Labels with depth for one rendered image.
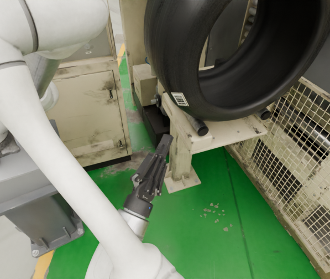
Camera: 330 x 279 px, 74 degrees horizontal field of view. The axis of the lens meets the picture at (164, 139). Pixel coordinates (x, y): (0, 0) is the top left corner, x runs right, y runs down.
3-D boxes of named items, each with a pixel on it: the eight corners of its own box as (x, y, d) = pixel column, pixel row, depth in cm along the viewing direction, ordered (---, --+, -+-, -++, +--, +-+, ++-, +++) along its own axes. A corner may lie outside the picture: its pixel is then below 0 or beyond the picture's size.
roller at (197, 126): (165, 84, 104) (172, 78, 103) (169, 90, 107) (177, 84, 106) (196, 132, 80) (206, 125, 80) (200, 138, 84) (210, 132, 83)
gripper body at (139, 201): (115, 204, 57) (130, 171, 60) (134, 212, 63) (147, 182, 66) (136, 213, 52) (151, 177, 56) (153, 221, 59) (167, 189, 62)
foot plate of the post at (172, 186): (157, 166, 183) (157, 164, 180) (187, 158, 189) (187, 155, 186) (168, 194, 165) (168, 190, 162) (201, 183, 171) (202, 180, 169)
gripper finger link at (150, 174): (137, 190, 61) (135, 188, 59) (153, 153, 64) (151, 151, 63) (148, 193, 58) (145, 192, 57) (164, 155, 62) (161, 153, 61)
